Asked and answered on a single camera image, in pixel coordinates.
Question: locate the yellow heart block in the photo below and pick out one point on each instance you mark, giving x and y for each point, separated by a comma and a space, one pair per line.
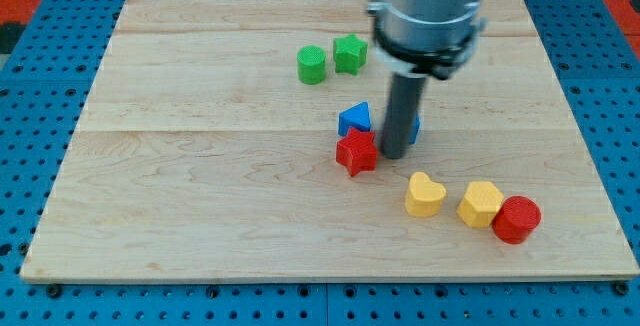
424, 197

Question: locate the yellow hexagon block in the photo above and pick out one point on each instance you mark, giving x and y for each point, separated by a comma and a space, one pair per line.
480, 204

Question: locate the green cylinder block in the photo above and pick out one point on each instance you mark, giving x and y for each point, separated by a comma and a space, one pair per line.
311, 64

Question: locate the red star block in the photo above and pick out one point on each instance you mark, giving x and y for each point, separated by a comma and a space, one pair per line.
357, 151

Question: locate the blue triangle block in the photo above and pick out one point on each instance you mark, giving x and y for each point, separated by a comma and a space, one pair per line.
357, 116

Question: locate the light wooden board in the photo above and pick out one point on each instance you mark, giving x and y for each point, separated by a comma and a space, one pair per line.
199, 158

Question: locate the red cylinder block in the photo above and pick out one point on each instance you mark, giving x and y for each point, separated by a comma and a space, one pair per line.
518, 217

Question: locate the green star block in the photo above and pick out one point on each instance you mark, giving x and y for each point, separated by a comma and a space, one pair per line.
349, 54

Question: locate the grey cylindrical pointer rod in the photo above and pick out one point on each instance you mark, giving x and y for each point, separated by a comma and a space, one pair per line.
401, 112

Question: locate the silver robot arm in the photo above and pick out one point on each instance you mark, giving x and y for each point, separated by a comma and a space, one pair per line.
425, 38

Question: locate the blue block behind rod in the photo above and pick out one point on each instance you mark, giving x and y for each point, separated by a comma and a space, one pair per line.
414, 130

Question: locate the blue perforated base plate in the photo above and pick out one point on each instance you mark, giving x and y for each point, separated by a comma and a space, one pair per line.
43, 88

